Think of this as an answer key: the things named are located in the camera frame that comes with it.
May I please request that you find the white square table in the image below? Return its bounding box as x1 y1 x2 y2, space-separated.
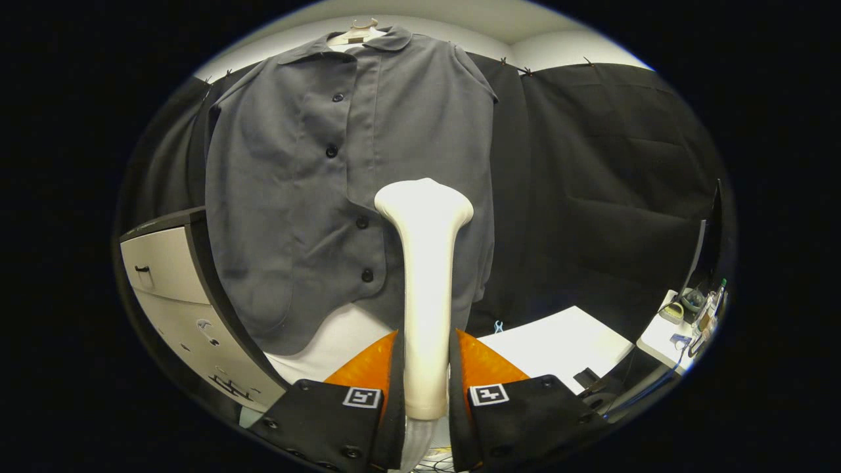
476 305 635 395

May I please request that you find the grey button shirt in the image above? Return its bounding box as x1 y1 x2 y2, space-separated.
205 26 499 355

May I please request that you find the white mannequin torso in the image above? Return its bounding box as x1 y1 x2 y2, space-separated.
263 18 403 385

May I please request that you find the grey drawer cabinet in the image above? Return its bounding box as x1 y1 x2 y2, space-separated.
118 207 290 415

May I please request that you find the clear plastic bottle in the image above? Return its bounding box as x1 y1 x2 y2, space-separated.
706 279 727 329

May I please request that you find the white garment steamer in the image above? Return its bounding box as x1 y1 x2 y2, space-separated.
373 177 475 421

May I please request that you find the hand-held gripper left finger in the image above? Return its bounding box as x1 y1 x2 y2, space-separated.
248 330 407 472

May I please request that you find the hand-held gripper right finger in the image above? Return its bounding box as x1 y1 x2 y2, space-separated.
448 328 608 472

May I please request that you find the black backdrop cloth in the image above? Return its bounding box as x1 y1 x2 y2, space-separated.
118 56 730 342

